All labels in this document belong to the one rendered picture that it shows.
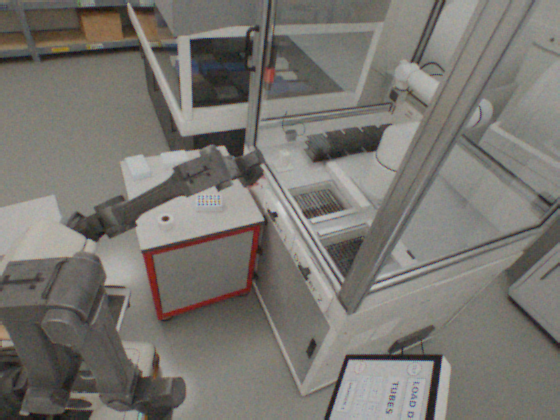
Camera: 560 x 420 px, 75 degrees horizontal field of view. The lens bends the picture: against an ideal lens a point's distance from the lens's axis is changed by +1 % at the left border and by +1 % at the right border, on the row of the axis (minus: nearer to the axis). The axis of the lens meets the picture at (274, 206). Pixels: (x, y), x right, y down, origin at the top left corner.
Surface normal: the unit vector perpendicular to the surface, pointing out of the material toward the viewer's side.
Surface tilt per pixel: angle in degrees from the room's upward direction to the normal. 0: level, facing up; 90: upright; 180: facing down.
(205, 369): 0
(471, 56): 90
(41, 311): 90
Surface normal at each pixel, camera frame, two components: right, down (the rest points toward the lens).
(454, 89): -0.91, 0.21
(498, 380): 0.13, -0.69
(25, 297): -0.10, -0.70
